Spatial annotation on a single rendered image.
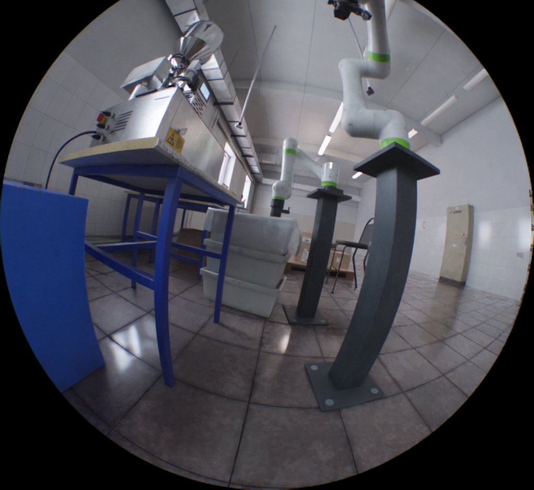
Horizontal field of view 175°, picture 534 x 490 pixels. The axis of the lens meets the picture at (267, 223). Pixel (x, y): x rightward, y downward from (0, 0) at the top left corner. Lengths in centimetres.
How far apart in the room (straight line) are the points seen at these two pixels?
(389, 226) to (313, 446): 74
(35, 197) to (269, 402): 91
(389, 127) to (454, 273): 473
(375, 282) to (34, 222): 97
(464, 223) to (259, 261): 491
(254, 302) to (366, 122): 119
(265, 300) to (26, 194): 124
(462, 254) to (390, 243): 462
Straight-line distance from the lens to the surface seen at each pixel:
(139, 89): 93
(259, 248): 113
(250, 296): 121
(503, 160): 552
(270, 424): 69
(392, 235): 59
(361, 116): 75
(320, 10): 406
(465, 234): 516
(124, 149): 45
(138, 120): 70
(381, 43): 101
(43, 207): 54
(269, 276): 114
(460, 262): 516
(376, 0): 97
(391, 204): 61
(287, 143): 143
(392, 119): 77
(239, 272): 120
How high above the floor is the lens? 61
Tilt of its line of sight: 2 degrees up
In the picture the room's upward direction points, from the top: 10 degrees clockwise
